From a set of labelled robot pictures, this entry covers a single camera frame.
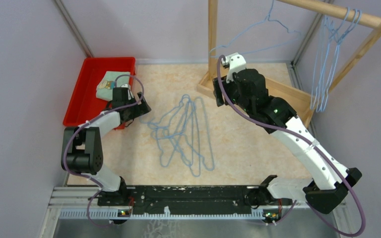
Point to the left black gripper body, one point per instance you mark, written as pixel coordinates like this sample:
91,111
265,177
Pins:
137,110

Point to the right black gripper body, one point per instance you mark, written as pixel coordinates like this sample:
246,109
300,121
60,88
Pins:
232,90

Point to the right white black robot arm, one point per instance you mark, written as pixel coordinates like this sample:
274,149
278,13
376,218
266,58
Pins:
330,181

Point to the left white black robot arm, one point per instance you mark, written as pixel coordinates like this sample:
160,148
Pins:
82,153

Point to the folded light green cloth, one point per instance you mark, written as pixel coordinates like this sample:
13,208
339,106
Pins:
104,89

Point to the red plastic bin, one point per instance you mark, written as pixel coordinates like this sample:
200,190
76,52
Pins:
83,104

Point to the wooden hanger rack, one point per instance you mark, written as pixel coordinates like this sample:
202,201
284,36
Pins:
295,97

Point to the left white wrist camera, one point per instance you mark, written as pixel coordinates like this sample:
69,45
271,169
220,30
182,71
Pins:
127,89

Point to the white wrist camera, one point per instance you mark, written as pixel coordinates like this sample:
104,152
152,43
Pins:
127,89
235,63

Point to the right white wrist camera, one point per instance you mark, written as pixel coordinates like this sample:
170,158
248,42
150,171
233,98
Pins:
235,63

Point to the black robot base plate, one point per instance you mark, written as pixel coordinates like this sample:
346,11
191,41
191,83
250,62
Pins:
192,200

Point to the aluminium frame rail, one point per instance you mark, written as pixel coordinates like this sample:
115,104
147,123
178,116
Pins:
77,202

